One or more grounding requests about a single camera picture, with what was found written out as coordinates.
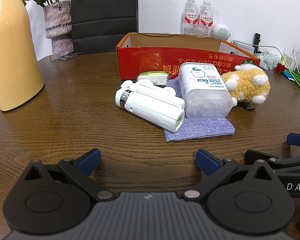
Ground purple drawstring pouch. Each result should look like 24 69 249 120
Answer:
162 76 236 143

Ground cotton swab container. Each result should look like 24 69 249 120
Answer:
178 62 233 119

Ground white handheld device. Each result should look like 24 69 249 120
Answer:
115 80 185 133

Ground green tissue pack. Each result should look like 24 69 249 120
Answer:
136 71 168 87

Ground black binder clip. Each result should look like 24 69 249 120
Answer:
237 102 258 110

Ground red rose ornament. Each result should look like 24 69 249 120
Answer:
274 63 286 73

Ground crumpled clear plastic bag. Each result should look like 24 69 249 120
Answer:
255 51 281 70

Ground small dark card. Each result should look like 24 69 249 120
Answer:
58 54 78 61

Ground white tin box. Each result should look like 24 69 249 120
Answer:
231 40 255 54

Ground black charger stick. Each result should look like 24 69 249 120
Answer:
253 33 261 54

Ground yellow thermos jug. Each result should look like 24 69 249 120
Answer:
0 0 44 112

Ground red cardboard box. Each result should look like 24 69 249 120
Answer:
116 33 260 80

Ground white astronaut speaker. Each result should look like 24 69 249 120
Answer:
212 23 231 41

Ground right water bottle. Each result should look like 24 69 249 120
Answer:
197 0 214 37

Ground water bottle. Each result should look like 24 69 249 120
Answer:
197 0 214 37
182 0 199 35

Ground left water bottle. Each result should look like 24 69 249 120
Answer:
182 0 199 35

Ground purple textured vase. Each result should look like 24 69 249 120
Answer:
43 1 74 56

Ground black paper bag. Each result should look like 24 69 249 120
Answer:
71 0 139 54

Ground white charging cable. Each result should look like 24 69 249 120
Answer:
231 39 300 91

